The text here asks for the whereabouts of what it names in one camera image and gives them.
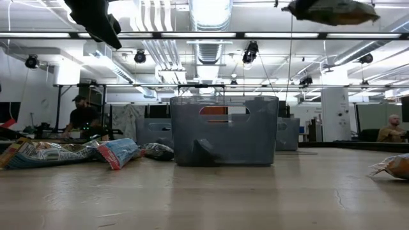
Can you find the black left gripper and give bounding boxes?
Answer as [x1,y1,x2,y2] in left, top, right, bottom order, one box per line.
[63,0,123,49]

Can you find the blue red-ended granola bar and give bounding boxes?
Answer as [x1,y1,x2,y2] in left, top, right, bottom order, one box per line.
[96,137,142,171]

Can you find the blue green granola bar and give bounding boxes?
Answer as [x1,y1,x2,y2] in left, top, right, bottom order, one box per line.
[190,138,222,167]

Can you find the blue orange-ended granola bar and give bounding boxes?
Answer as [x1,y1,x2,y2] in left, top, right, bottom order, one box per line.
[369,153,409,180]

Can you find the green oatmeal granola bar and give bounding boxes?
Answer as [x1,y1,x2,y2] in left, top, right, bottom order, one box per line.
[141,142,175,162]

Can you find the black ceiling spotlight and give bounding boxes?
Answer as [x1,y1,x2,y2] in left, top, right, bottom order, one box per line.
[24,54,41,70]
[358,52,374,65]
[133,49,147,64]
[298,75,314,87]
[242,40,259,65]

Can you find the white ceiling pipes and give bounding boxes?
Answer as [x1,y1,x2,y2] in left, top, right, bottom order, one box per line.
[142,40,188,84]

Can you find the black top beam with lights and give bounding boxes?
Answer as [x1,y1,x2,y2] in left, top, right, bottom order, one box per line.
[0,31,409,41]

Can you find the person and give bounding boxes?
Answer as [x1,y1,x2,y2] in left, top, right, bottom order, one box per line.
[376,114,409,143]
[61,95,110,141]

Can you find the marbled grey sheet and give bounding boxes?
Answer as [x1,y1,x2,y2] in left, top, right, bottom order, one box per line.
[111,104,146,142]

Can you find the white pillar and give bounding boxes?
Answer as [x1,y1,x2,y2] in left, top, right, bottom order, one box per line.
[320,68,352,142]

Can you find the grey translucent plastic bin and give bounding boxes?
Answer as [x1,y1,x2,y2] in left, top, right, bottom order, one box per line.
[275,117,301,152]
[169,95,280,167]
[135,118,175,148]

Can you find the black monitor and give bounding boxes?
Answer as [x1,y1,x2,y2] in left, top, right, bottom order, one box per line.
[0,102,22,124]

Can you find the orange panel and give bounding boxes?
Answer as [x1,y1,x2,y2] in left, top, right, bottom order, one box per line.
[199,107,228,124]

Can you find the black office chair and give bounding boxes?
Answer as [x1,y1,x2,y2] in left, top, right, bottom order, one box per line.
[359,128,380,143]

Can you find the thin hanging cable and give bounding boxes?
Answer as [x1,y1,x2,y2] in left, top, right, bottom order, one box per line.
[285,12,294,103]

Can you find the black background rig frame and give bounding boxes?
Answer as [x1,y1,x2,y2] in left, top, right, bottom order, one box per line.
[52,82,108,138]

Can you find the silver ventilation duct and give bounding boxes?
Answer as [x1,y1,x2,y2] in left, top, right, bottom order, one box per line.
[188,0,235,84]

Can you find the grey partition wall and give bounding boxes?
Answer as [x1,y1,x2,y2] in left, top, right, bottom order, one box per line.
[356,103,403,132]

